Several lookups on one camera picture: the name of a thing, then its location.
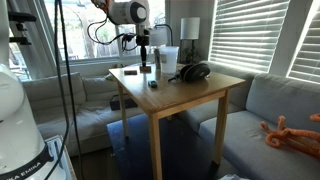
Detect orange octopus plush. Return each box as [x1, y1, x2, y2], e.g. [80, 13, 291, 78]
[259, 113, 320, 159]

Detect black headphones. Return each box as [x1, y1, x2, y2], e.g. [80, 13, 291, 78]
[168, 62, 212, 84]

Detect grey curtain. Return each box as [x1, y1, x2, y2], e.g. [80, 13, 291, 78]
[6, 0, 49, 81]

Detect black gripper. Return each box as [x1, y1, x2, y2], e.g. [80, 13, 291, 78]
[135, 33, 151, 68]

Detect white shade floor lamp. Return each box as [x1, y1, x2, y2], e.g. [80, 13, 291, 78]
[179, 17, 201, 64]

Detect thick black robot hose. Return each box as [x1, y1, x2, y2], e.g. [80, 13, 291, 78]
[53, 0, 84, 180]

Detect white cart frame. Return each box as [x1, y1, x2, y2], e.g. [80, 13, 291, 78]
[44, 134, 78, 180]

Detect white window blind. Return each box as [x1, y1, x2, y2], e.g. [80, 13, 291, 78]
[208, 0, 291, 74]
[287, 0, 320, 84]

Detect dark blue rug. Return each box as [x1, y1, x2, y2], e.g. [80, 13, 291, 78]
[106, 113, 234, 180]

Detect light wooden table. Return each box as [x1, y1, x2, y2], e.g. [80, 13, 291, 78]
[108, 63, 247, 180]

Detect glass window white frame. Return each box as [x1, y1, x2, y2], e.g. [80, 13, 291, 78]
[43, 0, 168, 65]

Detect black arc lamp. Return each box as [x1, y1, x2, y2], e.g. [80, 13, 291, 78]
[149, 23, 174, 48]

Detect grey fabric sofa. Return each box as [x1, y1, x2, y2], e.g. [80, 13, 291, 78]
[23, 71, 148, 158]
[176, 61, 320, 180]

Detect black camera bracket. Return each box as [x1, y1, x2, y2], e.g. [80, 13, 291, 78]
[8, 11, 38, 46]

